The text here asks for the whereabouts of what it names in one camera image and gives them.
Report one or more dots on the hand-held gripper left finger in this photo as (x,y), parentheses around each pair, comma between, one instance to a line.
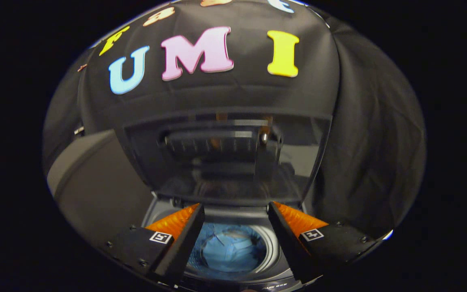
(185,245)

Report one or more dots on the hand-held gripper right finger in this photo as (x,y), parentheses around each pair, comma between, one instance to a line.
(288,243)

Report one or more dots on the dark grey washing machine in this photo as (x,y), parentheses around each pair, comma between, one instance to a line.
(275,251)

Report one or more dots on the light blue polo shirt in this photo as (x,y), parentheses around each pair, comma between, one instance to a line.
(227,249)

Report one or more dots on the dark washing machine lid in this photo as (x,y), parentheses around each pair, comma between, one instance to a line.
(225,162)

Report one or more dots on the silver clip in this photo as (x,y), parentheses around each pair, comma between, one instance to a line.
(78,130)

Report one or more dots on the red clip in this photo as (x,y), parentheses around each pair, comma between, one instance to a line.
(81,67)

